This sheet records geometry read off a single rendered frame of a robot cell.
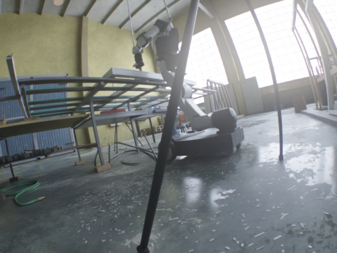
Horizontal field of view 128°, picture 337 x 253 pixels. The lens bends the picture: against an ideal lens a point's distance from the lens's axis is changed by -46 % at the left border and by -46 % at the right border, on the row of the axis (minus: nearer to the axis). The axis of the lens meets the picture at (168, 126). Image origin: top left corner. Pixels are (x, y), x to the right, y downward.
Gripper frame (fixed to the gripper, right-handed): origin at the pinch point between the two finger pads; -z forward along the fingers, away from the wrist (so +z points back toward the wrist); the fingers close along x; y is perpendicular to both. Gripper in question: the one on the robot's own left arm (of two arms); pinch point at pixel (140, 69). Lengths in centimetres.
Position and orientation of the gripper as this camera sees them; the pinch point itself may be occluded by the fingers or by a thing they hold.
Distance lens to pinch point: 166.2
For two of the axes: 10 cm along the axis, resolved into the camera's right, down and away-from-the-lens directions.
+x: -7.4, 1.5, 6.5
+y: -6.4, 1.4, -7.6
